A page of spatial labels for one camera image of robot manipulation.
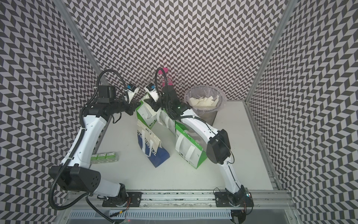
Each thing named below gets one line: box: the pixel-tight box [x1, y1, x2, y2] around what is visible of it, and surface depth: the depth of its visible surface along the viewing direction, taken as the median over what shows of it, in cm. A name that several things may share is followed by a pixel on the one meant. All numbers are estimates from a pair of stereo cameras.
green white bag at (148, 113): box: [136, 98, 158, 130], surface depth 81 cm
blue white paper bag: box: [137, 119, 171, 168], surface depth 75 cm
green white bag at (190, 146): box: [174, 119, 208, 169], surface depth 72 cm
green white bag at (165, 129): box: [150, 109, 178, 145], surface depth 86 cm
